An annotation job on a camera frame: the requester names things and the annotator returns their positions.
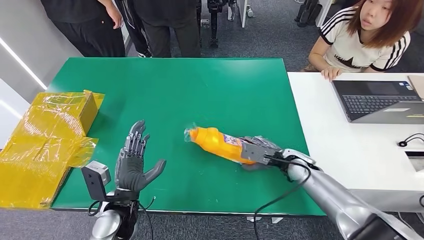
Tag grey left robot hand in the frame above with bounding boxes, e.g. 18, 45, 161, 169
114, 119, 167, 193

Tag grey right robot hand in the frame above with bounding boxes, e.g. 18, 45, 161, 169
239, 135, 289, 171

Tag orange plastic bottle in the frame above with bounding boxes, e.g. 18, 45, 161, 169
183, 125, 263, 166

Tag green table mat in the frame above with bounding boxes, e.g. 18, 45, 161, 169
46, 57, 326, 217

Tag white desk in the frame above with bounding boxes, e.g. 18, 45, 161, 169
287, 71, 424, 214

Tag yellow taped cardboard box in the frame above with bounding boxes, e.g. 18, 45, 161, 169
0, 89, 106, 210

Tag person's hand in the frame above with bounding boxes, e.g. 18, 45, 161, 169
320, 66, 343, 83
105, 3, 124, 30

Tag grey open laptop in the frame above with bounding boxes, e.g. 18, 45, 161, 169
331, 80, 424, 125

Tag person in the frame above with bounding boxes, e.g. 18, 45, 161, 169
300, 0, 424, 82
39, 0, 127, 58
132, 0, 202, 59

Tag black humanoid robot legs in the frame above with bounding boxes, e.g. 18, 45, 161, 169
196, 0, 237, 48

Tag white furniture leg with caster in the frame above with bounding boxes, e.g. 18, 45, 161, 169
227, 0, 254, 29

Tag tan flat pad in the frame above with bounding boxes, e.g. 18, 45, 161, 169
407, 74, 424, 100

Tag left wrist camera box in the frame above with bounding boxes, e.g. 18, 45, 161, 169
81, 160, 112, 202

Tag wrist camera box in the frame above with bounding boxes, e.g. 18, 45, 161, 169
280, 148, 322, 172
81, 160, 112, 202

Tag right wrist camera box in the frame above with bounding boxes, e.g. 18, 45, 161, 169
280, 148, 322, 172

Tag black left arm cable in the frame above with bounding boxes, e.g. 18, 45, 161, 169
87, 197, 157, 240

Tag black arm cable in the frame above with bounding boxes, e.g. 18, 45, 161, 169
253, 157, 313, 240
87, 197, 157, 240

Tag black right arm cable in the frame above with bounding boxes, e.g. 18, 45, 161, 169
253, 157, 313, 240

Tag black looped cable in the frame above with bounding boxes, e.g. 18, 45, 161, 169
397, 132, 424, 148

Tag white floor cable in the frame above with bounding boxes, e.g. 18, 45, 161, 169
397, 211, 424, 240

